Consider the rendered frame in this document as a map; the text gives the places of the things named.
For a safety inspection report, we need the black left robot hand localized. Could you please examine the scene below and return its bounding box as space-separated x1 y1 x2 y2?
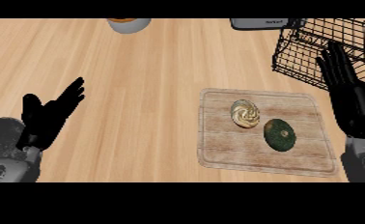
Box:
14 76 87 152

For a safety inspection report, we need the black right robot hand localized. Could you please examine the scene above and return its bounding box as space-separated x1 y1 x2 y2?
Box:
314 41 365 138

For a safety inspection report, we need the dark green squash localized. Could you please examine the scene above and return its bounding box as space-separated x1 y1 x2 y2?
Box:
263 118 298 153

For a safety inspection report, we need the wooden cutting board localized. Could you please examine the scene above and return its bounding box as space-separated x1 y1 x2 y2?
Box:
196 87 339 178

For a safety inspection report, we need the cream swirl cupcake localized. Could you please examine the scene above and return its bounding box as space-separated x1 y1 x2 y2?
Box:
229 98 263 129

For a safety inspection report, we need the dark grey appliance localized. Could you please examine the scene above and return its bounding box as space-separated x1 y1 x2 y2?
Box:
229 17 302 31

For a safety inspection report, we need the grey bowl with orange contents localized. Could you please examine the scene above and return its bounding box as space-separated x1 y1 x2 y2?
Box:
104 17 152 35

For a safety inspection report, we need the black wire tiered basket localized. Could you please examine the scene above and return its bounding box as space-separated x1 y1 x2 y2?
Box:
270 17 365 91

